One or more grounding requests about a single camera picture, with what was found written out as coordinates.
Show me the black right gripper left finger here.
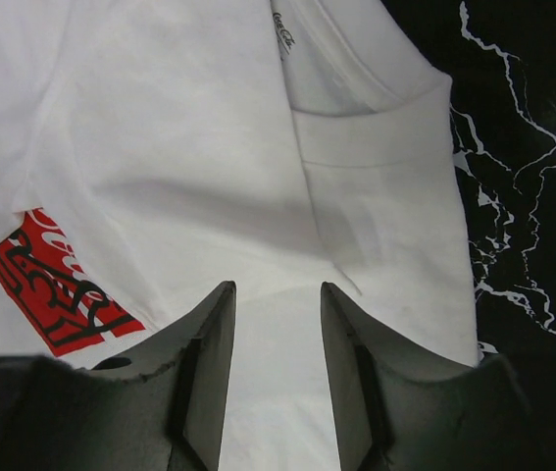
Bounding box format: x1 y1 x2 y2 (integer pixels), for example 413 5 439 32
0 282 236 470

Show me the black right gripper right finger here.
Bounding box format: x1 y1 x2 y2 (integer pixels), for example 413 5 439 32
321 283 556 470

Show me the white Coca-Cola t-shirt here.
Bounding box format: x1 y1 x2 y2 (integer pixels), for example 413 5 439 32
0 1 479 470

